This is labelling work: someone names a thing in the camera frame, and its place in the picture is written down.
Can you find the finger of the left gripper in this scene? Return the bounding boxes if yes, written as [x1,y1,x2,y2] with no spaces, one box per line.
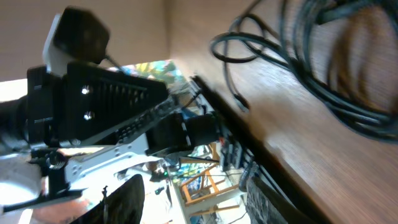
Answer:
[62,62,169,145]

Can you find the black USB cable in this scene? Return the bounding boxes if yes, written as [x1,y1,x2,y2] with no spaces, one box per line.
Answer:
[210,0,398,144]

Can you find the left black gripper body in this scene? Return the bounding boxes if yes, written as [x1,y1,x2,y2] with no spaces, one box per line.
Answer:
[1,62,72,149]

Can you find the black office chair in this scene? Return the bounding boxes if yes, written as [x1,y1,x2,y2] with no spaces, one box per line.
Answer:
[71,174,145,224]

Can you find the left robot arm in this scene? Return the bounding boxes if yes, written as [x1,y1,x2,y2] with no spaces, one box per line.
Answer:
[1,62,221,213]

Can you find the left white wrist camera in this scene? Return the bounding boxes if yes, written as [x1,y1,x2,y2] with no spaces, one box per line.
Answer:
[42,6,110,77]

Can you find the wooden stool frame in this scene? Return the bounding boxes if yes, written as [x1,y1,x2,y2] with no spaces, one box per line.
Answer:
[177,143,244,219]

